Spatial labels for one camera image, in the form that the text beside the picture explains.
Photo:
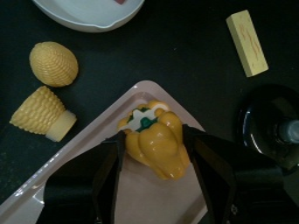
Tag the white bowl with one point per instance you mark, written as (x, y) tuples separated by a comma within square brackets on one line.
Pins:
[(90, 13)]

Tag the pink toy stove tray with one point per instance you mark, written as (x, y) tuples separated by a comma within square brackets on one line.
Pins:
[(151, 198)]

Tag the yellow wooden block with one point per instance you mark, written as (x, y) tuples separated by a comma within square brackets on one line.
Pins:
[(247, 43)]

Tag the yellow toy bell pepper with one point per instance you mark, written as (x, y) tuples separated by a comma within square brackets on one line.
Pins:
[(159, 143)]

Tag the yellow toy corn base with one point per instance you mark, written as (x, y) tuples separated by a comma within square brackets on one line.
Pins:
[(42, 115)]

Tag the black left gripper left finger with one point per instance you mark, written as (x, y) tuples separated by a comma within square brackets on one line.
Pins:
[(107, 175)]

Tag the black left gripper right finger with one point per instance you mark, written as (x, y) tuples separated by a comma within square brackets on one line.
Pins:
[(213, 172)]

